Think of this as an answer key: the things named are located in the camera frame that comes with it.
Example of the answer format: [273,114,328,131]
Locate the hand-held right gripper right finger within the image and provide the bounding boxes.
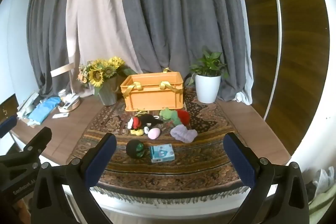
[223,132,310,224]

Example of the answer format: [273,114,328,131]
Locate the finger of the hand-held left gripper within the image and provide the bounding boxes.
[22,126,52,161]
[0,115,18,139]

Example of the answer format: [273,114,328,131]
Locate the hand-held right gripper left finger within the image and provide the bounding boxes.
[31,132,117,224]

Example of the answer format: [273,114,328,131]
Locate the pink egg-shaped sponge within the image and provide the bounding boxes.
[147,128,161,140]

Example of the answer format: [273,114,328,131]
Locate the red fluffy plush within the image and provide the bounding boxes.
[175,109,190,125]

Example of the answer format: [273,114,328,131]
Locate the green fluffy plush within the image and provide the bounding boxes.
[160,108,182,126]

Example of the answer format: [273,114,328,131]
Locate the yellow plastic tray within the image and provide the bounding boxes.
[120,70,184,112]

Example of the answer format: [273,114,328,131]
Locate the white flat box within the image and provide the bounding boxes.
[16,91,40,120]

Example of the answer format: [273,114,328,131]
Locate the blue cloth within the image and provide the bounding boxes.
[27,97,62,125]

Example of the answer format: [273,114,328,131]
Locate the black green ball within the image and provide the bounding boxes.
[125,141,145,159]

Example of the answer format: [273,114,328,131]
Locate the patterned rug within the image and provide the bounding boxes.
[66,87,250,200]

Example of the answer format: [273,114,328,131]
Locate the round wooden tray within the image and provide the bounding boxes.
[58,98,81,113]

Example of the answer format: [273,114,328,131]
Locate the white device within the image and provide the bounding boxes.
[62,94,79,109]

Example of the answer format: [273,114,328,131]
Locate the black red mouse plush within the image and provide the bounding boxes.
[127,113,164,136]

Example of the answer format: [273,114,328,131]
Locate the blue tissue pack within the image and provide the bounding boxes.
[149,144,175,163]

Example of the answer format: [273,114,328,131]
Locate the purple fluffy headband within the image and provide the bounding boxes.
[170,125,198,142]

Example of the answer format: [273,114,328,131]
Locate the grey-green ribbed vase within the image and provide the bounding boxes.
[98,75,119,106]

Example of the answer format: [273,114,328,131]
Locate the light wooden chair back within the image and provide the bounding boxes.
[50,62,75,78]

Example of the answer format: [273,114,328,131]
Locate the white plant pot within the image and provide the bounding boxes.
[195,73,222,104]

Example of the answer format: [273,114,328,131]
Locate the white sheer curtain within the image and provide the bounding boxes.
[235,0,254,105]

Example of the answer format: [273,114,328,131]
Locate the white cloth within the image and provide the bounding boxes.
[312,168,336,197]

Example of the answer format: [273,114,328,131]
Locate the sunflower bouquet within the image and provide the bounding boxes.
[77,56,137,88]

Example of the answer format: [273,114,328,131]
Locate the light green cloth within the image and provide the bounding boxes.
[308,191,336,224]

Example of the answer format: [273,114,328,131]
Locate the grey curtain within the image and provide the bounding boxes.
[26,0,80,96]
[117,0,253,103]

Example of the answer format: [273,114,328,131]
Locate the green potted plant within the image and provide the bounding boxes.
[185,49,229,86]

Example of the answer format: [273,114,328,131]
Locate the beige curtain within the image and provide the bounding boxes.
[65,0,143,98]

